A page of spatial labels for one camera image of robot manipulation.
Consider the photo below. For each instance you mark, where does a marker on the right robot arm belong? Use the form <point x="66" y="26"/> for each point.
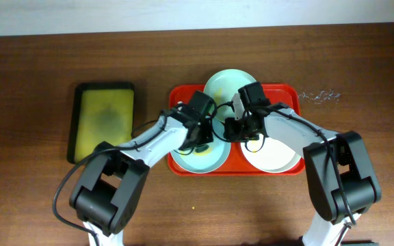
<point x="342" y="183"/>

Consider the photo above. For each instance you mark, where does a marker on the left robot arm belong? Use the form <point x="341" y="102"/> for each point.
<point x="108" y="190"/>

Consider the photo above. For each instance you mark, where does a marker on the light blue plate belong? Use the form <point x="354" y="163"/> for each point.
<point x="184" y="162"/>

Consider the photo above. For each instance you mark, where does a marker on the black tray with yellow liquid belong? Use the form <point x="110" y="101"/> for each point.
<point x="102" y="111"/>

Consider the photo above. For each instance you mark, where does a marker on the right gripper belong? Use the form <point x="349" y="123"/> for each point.
<point x="230" y="135"/>

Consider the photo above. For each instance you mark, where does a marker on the white plate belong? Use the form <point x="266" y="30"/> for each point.
<point x="269" y="155"/>

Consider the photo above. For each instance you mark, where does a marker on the mint green plate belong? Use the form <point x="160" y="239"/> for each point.
<point x="223" y="87"/>

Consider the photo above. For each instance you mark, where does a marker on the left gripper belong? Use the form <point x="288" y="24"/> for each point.
<point x="203" y="137"/>

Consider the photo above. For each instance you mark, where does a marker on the yellow green sponge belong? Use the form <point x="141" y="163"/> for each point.
<point x="201" y="148"/>

